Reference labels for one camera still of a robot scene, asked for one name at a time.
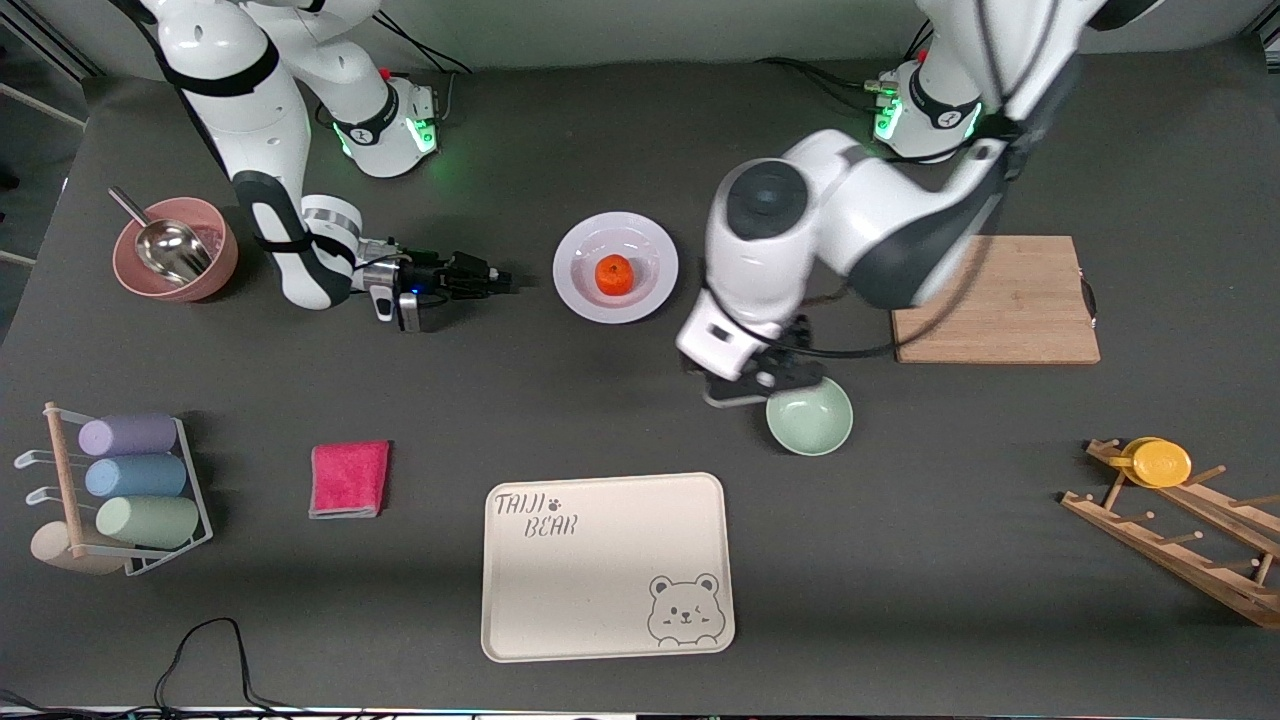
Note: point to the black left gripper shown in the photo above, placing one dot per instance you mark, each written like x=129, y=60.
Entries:
x=797, y=353

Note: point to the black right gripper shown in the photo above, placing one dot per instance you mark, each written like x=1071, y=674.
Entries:
x=437, y=275

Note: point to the orange fruit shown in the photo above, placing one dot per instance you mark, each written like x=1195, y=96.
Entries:
x=614, y=275

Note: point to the white round plate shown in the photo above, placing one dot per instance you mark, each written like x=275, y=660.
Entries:
x=650, y=285

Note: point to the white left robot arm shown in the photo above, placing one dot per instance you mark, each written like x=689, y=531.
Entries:
x=870, y=220

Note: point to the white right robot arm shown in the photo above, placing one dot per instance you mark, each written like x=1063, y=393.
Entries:
x=260, y=110

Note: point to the green bowl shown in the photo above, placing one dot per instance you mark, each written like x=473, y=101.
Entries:
x=815, y=425

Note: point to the pink folded cloth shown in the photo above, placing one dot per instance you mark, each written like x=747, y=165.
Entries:
x=350, y=478

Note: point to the wooden cutting board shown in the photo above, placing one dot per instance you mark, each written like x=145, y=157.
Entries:
x=1030, y=300

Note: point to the cream tray with bear print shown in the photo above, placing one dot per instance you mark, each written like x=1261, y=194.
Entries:
x=600, y=580

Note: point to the metal scoop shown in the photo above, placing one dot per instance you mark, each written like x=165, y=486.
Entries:
x=170, y=250

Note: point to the pink bowl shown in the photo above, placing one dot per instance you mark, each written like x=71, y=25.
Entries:
x=130, y=275

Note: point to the yellow cup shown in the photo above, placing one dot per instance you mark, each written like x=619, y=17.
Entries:
x=1160, y=463

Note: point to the purple plastic cup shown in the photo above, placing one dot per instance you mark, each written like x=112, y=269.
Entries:
x=128, y=435

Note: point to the blue plastic cup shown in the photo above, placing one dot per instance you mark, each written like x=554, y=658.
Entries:
x=135, y=476

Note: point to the green plastic cup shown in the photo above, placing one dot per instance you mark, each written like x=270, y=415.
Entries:
x=150, y=522

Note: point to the wooden peg drying rack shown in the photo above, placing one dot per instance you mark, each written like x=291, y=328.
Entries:
x=1180, y=550

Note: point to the beige plastic cup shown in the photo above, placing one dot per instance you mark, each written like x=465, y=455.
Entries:
x=50, y=548

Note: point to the grey metal frame bar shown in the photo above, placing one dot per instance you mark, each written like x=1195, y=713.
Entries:
x=40, y=105

